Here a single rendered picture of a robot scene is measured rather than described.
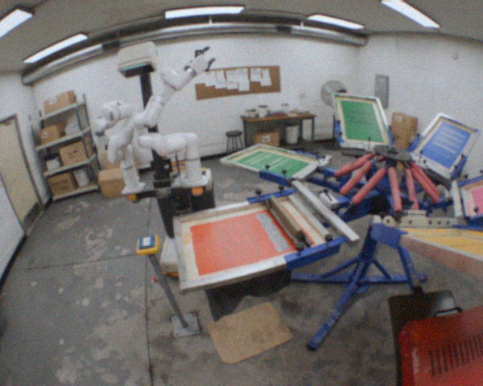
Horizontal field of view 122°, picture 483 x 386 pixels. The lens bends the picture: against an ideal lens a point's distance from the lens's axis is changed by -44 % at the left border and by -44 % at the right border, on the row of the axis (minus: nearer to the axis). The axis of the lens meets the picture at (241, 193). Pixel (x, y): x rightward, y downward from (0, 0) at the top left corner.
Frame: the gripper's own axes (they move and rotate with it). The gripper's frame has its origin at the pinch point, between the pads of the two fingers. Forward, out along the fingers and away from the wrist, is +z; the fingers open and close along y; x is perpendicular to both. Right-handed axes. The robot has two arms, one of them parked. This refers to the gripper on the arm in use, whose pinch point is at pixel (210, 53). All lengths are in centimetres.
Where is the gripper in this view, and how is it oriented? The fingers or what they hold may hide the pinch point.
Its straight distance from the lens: 135.3
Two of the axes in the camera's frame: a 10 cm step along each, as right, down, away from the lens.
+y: 2.5, 3.2, 9.2
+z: 6.2, -7.8, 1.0
